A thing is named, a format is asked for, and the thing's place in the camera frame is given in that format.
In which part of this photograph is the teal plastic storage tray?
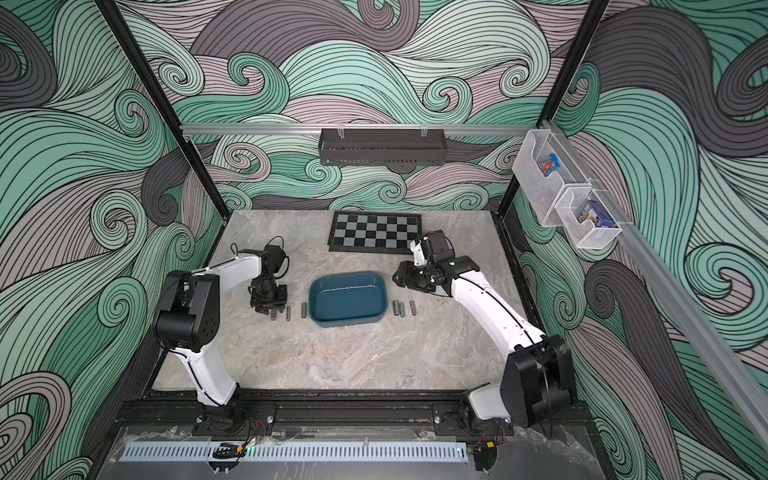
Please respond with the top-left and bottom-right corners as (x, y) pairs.
(308, 271), (389, 328)

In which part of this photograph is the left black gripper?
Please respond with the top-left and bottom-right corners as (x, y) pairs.
(253, 279), (289, 313)

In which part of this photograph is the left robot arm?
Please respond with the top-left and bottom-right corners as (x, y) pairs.
(152, 245), (290, 409)

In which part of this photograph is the aluminium rail back wall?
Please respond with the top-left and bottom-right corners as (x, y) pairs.
(180, 122), (536, 137)

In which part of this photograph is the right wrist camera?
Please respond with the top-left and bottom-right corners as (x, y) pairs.
(409, 230), (455, 267)

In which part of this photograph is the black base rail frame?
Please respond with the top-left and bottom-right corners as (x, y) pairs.
(119, 388), (592, 438)

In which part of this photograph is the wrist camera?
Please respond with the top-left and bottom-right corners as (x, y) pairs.
(409, 230), (455, 267)
(261, 235), (290, 280)

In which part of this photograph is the aluminium rail right wall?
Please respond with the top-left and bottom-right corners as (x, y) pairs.
(539, 119), (768, 451)

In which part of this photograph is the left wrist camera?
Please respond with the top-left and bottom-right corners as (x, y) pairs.
(261, 235), (290, 280)

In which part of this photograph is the black wall shelf tray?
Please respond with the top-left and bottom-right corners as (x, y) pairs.
(318, 130), (448, 168)

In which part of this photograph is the upper clear wall bin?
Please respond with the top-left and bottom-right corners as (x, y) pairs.
(513, 129), (588, 227)

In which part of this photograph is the aluminium rail wall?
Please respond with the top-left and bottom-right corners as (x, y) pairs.
(539, 119), (768, 451)
(180, 122), (536, 137)

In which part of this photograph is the lower clear wall bin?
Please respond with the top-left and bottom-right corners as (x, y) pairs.
(554, 186), (622, 250)

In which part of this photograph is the blue red item in bin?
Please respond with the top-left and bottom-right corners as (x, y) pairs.
(539, 153), (561, 177)

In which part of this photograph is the white slotted cable duct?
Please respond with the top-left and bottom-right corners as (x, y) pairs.
(117, 440), (469, 464)

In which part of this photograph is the black grey chessboard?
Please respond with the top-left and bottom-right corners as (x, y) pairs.
(328, 211), (422, 255)

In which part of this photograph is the blue box in bin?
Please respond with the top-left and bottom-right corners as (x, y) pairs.
(576, 199), (616, 228)

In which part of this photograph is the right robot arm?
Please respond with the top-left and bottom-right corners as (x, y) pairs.
(393, 256), (575, 427)

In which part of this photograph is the clear wall bin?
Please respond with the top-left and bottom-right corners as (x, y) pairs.
(554, 186), (622, 250)
(513, 129), (588, 227)

